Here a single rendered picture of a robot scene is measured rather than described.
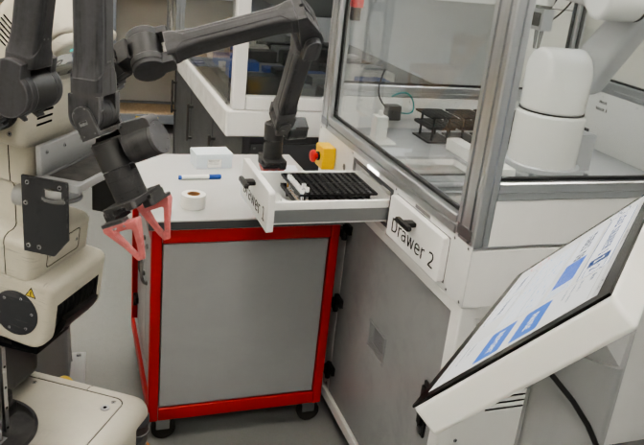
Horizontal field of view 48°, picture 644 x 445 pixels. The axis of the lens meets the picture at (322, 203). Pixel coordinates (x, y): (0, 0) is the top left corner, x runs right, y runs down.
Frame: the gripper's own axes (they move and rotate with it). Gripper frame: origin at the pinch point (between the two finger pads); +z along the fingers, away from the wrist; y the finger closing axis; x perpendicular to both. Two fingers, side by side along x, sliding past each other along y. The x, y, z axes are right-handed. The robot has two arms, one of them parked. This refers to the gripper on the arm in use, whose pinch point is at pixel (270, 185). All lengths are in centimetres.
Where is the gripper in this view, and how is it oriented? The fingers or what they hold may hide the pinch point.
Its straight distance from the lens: 219.6
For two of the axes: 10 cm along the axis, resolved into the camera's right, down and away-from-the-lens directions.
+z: -0.8, 9.3, 3.6
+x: -9.5, 0.4, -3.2
